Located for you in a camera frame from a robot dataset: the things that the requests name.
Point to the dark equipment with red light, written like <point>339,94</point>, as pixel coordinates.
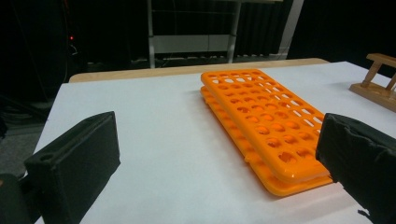
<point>71,38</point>

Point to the orange plastic test tube rack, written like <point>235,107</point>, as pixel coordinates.
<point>264,105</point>

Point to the wooden test tube rack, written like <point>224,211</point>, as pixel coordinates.
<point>373,91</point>

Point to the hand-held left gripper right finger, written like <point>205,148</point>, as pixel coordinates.
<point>361,155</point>

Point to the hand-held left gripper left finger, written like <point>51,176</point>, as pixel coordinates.
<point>74,161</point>

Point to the white table sheet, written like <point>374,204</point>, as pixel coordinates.
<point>155,124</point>

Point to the white metal stand frame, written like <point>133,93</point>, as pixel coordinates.
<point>186,43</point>

